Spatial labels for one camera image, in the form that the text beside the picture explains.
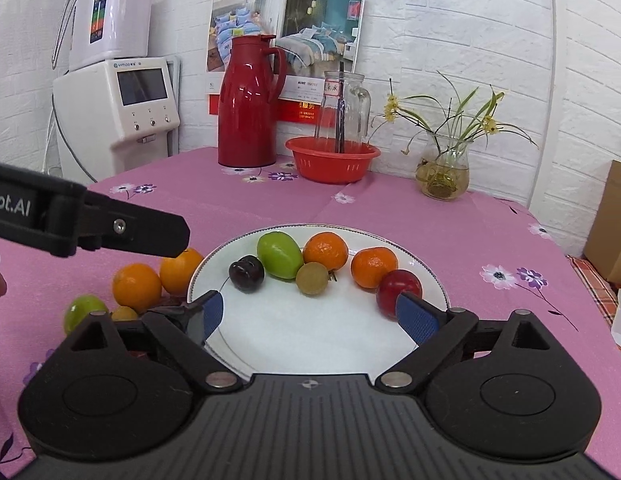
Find glass pitcher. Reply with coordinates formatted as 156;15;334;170
314;71;371;153

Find brown cardboard box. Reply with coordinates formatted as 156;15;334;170
583;160;621;286

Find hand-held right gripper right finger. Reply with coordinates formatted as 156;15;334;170
375;291;551;392

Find wall calendar poster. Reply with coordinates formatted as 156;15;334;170
206;0;366;123

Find green plant with yellow flowers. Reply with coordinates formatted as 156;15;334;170
369;71;540;161

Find plaid cloth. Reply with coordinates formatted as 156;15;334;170
565;255;621;366

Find black stirrer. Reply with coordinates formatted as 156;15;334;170
335;62;347;153

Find dark purple plum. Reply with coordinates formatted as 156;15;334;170
228;255;265;294

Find green plum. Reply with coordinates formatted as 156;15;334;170
64;294;111;336
256;231;304;281

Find red apple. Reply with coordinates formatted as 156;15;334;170
376;269;423;322

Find white water dispenser with screen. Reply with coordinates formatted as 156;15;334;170
52;56;181;184

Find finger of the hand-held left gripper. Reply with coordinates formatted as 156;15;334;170
78;192;191;259

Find white plate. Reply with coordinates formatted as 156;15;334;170
187;225;451;381

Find red plastic basket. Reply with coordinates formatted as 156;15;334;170
285;136;382;184

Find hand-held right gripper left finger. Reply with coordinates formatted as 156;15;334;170
70;289;244;391

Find glass vase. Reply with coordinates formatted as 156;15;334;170
415;132;475;202

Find white water purifier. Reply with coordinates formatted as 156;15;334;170
68;0;155;72

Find orange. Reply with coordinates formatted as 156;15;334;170
303;232;350;273
159;248;205;296
351;247;399;289
112;263;162;313

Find pink floral tablecloth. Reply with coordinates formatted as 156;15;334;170
0;146;621;480

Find red thermos jug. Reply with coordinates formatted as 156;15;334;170
218;35;287;168

